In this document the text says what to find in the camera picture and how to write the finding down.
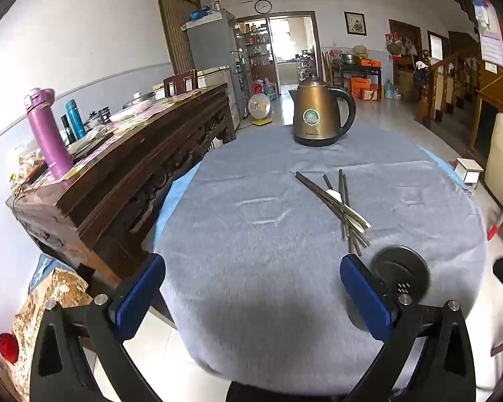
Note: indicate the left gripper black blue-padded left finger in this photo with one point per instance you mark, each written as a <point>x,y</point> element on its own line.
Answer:
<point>60,371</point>

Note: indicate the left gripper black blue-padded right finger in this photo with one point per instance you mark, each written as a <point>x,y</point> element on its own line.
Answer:
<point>426,353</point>

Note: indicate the dark chopstick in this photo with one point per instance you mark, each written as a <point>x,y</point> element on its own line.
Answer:
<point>344,220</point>
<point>355,244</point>
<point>316,189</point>
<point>362,239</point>
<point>336,212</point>

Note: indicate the black round kettle base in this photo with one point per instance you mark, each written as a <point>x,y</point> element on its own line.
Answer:
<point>403,270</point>

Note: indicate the dark carved wooden sideboard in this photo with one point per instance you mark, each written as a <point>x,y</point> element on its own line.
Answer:
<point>99,217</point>

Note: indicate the blue under cloth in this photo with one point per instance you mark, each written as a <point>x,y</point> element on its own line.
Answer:
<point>177,190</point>

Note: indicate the grey table cloth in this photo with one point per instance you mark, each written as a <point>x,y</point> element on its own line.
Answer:
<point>253,256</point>

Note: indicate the small white stool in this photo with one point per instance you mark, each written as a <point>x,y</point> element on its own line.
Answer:
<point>466,172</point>

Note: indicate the teal thermos bottle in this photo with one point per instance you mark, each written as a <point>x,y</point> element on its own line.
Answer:
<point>75,120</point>

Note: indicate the white ceramic spoon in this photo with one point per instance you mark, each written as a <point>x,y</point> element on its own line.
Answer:
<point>359,222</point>

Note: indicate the purple thermos bottle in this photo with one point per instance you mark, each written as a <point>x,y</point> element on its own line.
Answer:
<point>38,104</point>

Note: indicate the white floor fan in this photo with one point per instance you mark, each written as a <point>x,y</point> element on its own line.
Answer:
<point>259,107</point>

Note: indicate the gold electric kettle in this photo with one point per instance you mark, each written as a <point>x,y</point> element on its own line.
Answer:
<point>322,112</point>

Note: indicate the wooden stair railing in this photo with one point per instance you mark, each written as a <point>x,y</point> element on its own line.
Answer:
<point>450,84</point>

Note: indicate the grey refrigerator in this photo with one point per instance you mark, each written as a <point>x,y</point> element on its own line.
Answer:
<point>218,54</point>

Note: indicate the orange box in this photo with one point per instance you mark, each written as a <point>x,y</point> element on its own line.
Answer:
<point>358,85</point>

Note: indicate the black side table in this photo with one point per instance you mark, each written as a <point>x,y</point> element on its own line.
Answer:
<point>342,73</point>

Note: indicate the wall calendar poster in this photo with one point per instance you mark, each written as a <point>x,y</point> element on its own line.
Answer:
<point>491,39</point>

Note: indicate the round wall clock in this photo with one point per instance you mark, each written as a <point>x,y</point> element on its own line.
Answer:
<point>263,7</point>

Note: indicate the framed wall picture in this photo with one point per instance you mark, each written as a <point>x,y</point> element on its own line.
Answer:
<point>355,24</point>

